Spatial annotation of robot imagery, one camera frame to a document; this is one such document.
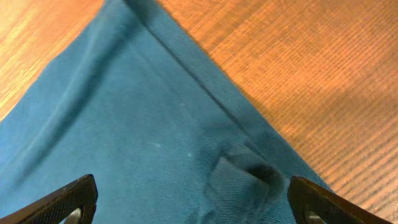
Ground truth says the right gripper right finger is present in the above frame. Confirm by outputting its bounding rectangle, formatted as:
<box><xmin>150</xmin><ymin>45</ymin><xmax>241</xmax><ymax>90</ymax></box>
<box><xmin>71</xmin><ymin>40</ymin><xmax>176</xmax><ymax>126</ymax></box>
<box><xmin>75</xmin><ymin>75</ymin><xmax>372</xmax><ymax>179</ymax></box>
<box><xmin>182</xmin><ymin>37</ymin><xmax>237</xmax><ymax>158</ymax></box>
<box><xmin>287</xmin><ymin>176</ymin><xmax>391</xmax><ymax>224</ymax></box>

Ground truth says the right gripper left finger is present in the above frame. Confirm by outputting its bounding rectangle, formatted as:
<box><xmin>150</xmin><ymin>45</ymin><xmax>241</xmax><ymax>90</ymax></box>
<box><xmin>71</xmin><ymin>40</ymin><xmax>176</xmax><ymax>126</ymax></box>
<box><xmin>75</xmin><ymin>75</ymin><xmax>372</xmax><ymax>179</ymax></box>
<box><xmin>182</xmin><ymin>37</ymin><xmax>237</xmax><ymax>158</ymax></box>
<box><xmin>1</xmin><ymin>174</ymin><xmax>98</xmax><ymax>224</ymax></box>

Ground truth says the blue polo shirt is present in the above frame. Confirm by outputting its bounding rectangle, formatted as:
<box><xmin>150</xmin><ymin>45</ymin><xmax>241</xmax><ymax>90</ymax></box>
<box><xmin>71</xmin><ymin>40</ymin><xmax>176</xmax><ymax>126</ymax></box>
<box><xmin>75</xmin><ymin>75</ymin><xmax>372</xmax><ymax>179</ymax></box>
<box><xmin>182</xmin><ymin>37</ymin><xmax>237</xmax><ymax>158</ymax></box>
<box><xmin>1</xmin><ymin>1</ymin><xmax>323</xmax><ymax>223</ymax></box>

